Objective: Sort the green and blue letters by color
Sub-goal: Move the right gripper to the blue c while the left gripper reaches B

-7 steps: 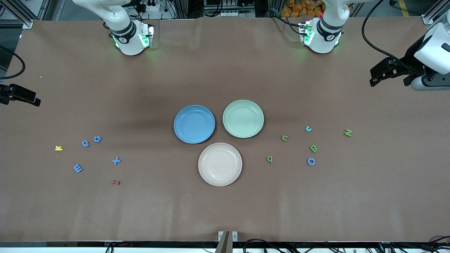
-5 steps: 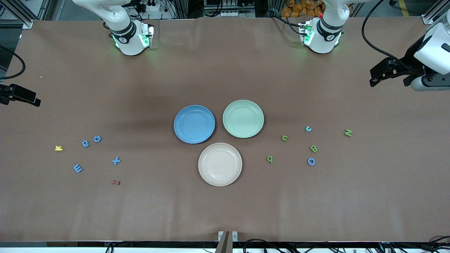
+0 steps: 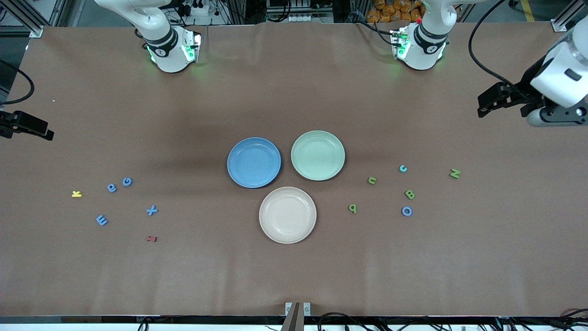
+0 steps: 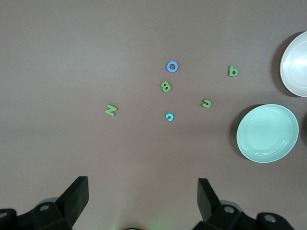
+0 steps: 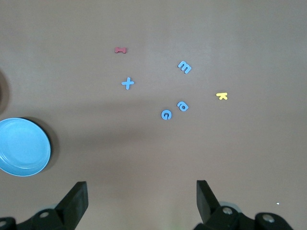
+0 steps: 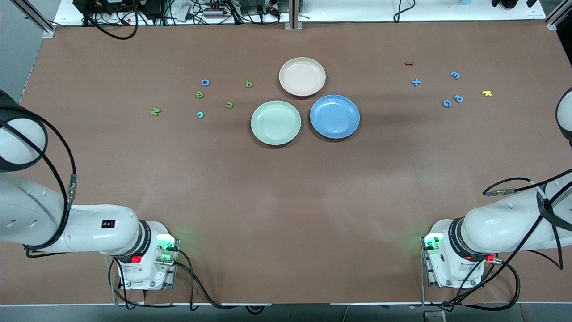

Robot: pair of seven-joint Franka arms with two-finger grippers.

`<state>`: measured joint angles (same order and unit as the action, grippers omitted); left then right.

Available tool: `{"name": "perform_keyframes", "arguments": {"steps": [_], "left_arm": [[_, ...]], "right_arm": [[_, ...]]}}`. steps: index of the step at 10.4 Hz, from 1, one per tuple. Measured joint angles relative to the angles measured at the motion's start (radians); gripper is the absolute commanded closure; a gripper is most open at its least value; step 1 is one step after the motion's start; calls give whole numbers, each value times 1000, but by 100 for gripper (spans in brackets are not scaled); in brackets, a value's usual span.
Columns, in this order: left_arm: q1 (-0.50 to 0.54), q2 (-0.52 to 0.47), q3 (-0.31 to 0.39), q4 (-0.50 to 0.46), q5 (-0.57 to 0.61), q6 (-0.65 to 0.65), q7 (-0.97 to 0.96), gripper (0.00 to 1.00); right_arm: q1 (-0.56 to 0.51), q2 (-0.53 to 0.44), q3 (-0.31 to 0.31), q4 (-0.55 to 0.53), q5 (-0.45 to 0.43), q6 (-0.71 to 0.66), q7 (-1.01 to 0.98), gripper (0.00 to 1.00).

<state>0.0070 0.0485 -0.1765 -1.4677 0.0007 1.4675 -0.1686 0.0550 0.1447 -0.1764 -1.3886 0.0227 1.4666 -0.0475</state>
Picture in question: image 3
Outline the green plate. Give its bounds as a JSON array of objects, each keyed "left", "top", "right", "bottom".
[{"left": 291, "top": 130, "right": 346, "bottom": 181}]

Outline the white power strip with plugs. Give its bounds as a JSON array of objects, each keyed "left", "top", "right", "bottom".
[{"left": 181, "top": 0, "right": 213, "bottom": 17}]

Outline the blue plate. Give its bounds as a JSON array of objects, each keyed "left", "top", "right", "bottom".
[{"left": 227, "top": 137, "right": 282, "bottom": 189}]

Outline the beige plate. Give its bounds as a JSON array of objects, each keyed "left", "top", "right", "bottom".
[{"left": 259, "top": 186, "right": 317, "bottom": 244}]

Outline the brown table cover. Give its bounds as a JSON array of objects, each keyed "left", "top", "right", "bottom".
[{"left": 0, "top": 21, "right": 588, "bottom": 318}]

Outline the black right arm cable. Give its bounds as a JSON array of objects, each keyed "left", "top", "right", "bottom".
[{"left": 0, "top": 60, "right": 35, "bottom": 105}]

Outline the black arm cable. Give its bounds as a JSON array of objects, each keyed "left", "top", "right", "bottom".
[
  {"left": 0, "top": 60, "right": 35, "bottom": 105},
  {"left": 468, "top": 0, "right": 529, "bottom": 92}
]

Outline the aluminium frame post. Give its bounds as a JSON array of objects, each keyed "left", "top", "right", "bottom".
[
  {"left": 0, "top": 0, "right": 44, "bottom": 38},
  {"left": 551, "top": 0, "right": 588, "bottom": 33}
]

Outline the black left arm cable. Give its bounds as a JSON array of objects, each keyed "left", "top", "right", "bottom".
[{"left": 468, "top": 0, "right": 529, "bottom": 92}]

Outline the black base cable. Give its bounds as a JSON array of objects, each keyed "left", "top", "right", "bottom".
[{"left": 356, "top": 21, "right": 396, "bottom": 46}]

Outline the black cable bundle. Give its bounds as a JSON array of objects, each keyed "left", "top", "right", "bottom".
[{"left": 317, "top": 312, "right": 400, "bottom": 331}]

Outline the metal table edge bracket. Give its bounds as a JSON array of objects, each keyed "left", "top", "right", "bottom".
[{"left": 285, "top": 302, "right": 311, "bottom": 331}]

